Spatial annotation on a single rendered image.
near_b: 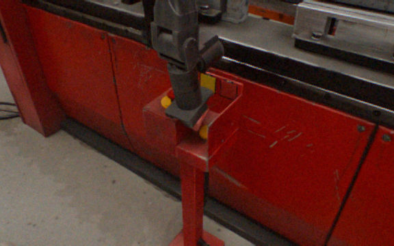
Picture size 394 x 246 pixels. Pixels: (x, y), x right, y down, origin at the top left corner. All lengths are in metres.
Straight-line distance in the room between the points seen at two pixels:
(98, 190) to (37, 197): 0.29
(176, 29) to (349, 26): 0.53
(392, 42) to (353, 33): 0.09
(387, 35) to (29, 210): 1.57
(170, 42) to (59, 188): 1.32
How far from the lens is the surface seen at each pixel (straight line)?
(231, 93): 0.85
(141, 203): 1.63
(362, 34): 0.96
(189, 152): 0.82
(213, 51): 0.68
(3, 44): 1.94
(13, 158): 2.07
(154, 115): 0.83
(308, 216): 1.21
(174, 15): 0.57
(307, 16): 0.99
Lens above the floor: 1.26
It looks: 38 degrees down
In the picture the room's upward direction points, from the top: straight up
